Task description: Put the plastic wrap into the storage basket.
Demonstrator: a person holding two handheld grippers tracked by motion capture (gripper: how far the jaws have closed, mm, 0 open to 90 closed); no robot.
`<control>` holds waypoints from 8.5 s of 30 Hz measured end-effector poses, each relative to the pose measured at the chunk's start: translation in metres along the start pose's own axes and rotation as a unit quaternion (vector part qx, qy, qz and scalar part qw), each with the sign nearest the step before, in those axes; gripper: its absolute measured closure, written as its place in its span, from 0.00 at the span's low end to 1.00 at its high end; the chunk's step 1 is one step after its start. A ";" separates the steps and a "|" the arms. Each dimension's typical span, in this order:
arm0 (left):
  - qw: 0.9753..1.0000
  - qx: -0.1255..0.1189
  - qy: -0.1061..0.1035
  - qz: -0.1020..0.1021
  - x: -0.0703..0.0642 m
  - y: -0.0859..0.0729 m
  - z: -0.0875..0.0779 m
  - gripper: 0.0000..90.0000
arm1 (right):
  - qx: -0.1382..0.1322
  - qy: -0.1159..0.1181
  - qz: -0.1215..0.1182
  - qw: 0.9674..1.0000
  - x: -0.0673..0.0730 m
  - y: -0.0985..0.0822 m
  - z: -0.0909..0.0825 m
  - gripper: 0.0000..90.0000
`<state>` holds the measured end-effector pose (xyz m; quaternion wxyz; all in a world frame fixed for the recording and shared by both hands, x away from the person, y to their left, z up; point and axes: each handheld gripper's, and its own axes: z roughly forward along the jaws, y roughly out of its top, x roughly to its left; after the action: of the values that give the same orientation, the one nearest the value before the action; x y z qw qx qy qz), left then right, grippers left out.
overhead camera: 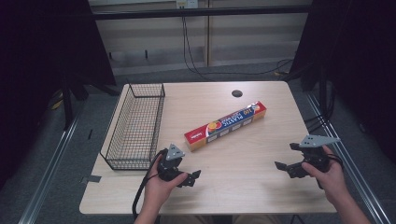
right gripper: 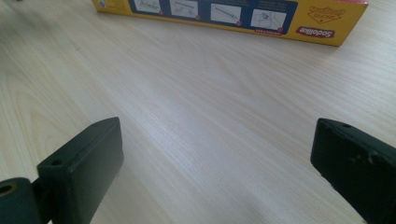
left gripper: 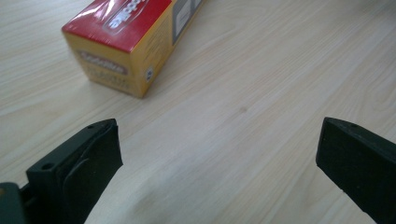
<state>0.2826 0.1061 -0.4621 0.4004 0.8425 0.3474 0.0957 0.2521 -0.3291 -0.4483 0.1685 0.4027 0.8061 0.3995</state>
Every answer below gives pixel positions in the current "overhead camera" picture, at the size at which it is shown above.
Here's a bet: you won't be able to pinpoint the white wall socket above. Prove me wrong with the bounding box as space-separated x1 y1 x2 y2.
176 0 200 9

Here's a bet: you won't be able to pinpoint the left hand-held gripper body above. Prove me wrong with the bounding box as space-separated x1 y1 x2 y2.
157 143 191 183

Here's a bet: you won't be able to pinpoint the black hanging wall cables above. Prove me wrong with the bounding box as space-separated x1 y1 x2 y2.
181 15 294 83

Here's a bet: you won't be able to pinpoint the grey tape piece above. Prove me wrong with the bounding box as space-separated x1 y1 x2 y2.
79 175 103 185

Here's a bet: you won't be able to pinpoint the long red blue wrap box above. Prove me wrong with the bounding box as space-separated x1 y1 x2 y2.
183 100 268 152

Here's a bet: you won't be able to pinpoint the person's left hand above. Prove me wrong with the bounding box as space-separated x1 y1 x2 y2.
143 155 190 207

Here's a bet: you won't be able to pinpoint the large black curtain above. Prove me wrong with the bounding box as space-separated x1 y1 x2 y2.
0 0 118 189
289 0 396 164

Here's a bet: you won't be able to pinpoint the aluminium floor rail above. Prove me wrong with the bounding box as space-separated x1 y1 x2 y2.
18 116 82 224
305 92 392 224

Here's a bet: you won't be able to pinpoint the black floor cable bundle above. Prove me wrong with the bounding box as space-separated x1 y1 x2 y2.
303 82 336 135

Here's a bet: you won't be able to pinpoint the black metal stand leg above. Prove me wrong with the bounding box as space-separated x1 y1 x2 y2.
60 76 75 131

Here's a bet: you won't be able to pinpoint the black wire basket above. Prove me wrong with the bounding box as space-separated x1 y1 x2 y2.
99 82 166 171

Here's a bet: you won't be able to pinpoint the left hand-held gripper black cable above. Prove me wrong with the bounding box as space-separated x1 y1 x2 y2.
132 148 169 220

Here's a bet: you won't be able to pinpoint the person's right hand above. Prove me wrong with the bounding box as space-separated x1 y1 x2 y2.
301 145 351 206

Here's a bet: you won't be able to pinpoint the black horizontal metal bar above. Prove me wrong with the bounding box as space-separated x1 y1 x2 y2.
92 5 312 21

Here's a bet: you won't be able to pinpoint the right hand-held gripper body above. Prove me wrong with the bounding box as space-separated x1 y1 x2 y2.
287 134 342 179

